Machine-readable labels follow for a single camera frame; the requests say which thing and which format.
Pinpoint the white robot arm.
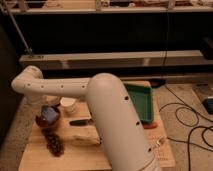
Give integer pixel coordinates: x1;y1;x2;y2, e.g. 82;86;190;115
11;66;162;171

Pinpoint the green plastic tray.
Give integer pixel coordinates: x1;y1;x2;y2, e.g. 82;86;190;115
125;84;154;123

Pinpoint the white cup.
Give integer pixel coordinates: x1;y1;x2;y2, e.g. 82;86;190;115
60;97;76;113

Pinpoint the orange carrot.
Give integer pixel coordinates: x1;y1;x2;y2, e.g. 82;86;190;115
143;121;158;129

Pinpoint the brown grape bunch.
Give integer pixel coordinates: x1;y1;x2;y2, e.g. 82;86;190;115
42;129;64;157

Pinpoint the grey metal shelf beam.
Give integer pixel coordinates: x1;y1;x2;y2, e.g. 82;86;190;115
19;50;213;70

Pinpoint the blue box on floor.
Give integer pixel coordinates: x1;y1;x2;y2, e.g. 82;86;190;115
202;98;213;114

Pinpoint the black handled knife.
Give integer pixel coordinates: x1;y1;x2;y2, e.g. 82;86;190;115
69;119;94;126

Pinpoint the black floor cable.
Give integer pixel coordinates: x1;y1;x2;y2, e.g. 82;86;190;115
158;83;213;171

